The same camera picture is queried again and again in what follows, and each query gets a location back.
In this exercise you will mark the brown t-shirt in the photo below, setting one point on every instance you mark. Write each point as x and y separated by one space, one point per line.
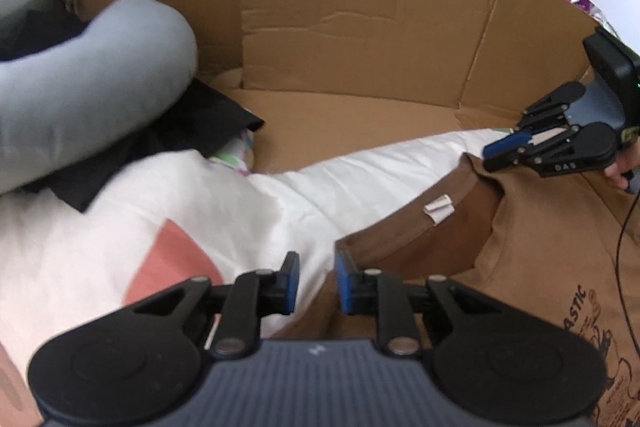
540 247

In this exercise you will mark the pastel patterned cloth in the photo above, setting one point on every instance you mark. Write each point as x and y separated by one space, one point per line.
235 152

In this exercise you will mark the grey neck pillow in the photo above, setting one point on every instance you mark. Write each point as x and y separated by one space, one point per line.
100 82

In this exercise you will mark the bear print blanket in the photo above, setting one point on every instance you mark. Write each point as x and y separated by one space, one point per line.
100 217

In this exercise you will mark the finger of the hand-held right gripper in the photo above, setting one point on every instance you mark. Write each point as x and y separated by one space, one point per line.
555 102
505 147

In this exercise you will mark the flattened cardboard box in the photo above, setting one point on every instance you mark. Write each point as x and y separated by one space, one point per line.
350 32

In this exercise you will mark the black cloth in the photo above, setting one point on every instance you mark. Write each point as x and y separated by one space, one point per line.
200 112

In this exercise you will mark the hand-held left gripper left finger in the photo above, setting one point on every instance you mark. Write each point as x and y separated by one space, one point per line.
291 282

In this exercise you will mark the person's right hand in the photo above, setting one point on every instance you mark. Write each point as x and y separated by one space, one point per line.
625 167

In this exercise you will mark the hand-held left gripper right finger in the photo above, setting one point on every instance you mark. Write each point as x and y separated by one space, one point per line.
342 284

